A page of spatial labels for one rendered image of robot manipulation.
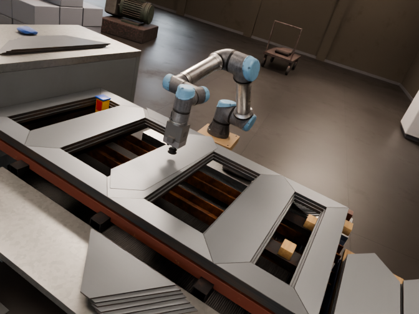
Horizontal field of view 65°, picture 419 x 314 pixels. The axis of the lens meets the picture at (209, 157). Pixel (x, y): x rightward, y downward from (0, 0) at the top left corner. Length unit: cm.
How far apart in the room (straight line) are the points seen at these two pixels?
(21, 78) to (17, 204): 71
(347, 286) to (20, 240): 108
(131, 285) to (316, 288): 58
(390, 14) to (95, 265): 1174
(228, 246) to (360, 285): 47
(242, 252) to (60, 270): 57
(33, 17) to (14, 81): 264
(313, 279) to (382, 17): 1135
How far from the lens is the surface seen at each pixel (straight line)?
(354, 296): 125
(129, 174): 137
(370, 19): 1219
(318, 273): 123
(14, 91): 186
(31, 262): 118
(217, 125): 211
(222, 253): 112
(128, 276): 108
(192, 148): 165
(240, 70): 172
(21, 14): 458
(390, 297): 134
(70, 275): 113
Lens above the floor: 162
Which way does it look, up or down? 28 degrees down
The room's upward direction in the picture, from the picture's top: 16 degrees clockwise
